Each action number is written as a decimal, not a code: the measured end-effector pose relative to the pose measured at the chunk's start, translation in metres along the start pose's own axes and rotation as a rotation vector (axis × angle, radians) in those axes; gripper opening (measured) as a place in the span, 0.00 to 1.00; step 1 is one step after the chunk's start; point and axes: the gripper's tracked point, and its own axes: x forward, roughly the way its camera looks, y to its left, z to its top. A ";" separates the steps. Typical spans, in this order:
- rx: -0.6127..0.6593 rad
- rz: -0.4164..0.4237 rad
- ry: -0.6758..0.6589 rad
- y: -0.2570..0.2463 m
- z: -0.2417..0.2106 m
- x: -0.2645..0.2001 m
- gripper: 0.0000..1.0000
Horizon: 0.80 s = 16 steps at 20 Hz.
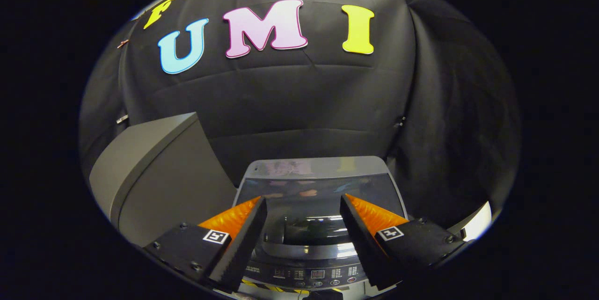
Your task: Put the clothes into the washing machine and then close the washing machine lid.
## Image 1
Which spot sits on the pink clip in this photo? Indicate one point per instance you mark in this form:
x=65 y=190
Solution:
x=122 y=43

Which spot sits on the black backdrop cloth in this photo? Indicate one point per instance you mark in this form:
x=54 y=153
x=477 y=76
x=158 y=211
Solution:
x=304 y=98

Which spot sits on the white clip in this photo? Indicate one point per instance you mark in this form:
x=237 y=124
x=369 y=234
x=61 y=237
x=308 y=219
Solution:
x=122 y=119

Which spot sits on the grey cabinet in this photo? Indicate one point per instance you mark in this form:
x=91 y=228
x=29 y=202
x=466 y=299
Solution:
x=164 y=173

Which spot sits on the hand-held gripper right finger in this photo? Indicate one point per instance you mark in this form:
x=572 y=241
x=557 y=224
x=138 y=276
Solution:
x=360 y=239

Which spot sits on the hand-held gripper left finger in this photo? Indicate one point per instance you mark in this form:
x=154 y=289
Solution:
x=243 y=244

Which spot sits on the grey washing machine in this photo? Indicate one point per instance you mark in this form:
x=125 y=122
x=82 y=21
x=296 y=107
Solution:
x=309 y=274

